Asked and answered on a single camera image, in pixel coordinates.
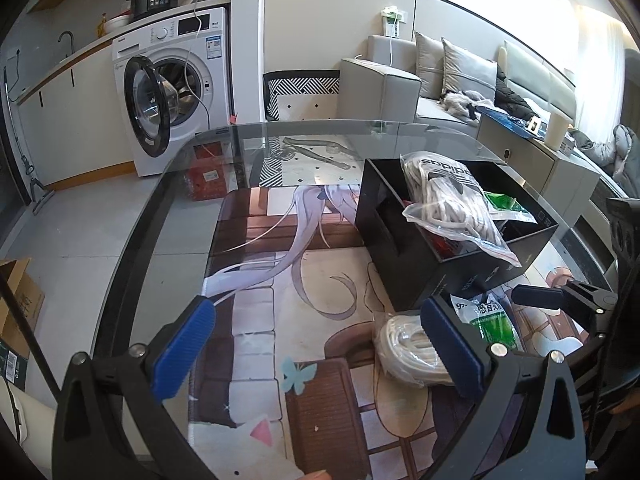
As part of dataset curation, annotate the beige drawer cabinet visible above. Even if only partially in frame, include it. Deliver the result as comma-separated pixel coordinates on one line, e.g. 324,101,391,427
476,115,599,228

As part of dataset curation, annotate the white rope bundle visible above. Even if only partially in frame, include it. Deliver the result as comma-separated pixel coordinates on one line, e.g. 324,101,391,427
372,312,457,389

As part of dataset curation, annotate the grey sofa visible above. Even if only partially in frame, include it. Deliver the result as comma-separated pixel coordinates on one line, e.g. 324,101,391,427
337,32,577,134

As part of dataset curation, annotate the patterned black white chair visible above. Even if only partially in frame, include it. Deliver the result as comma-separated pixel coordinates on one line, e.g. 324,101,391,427
262,70,340,122

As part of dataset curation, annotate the red white snack packet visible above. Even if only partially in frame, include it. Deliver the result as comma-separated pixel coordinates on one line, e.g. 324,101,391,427
430,235,471,260

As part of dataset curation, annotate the anime printed desk mat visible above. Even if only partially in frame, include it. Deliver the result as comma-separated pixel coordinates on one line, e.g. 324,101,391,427
189,184,472,479

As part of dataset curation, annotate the red box on floor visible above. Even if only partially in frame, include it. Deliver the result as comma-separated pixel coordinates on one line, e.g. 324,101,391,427
186,141,236,202

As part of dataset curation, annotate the white washing machine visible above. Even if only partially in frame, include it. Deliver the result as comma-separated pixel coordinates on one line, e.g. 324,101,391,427
112,6,232,178

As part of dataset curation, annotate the white cylinder cup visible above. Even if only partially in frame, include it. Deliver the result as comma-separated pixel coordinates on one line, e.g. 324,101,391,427
544,112,570,151

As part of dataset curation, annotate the green white medicine packet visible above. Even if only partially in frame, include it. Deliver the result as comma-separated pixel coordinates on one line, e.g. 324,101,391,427
484,191,536,223

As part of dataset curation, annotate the cardboard box on floor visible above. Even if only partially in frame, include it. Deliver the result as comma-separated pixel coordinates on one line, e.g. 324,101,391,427
0,257,48,391

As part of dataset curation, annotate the grey cushion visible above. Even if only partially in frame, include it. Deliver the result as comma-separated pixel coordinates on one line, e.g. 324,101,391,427
442,38,498,103

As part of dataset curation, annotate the black cardboard box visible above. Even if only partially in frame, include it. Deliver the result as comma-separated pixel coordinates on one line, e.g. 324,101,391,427
356,158,558,312

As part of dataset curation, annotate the beige cushion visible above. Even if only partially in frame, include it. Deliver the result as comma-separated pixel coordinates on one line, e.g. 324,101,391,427
414,32,445,100

